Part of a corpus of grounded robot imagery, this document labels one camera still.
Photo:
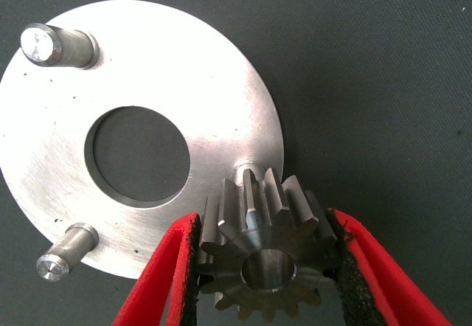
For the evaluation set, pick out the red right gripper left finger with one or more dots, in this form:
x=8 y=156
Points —
x=162 y=278

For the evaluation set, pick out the dark grey table cloth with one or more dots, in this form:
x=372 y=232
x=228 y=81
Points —
x=368 y=64

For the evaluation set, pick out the round metal carrier plate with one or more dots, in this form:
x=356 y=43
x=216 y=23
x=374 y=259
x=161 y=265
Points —
x=166 y=64

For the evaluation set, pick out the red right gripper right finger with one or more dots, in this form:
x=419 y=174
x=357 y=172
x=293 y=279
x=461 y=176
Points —
x=372 y=285

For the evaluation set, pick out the steel planetary gear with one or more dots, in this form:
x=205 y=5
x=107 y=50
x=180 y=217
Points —
x=265 y=237

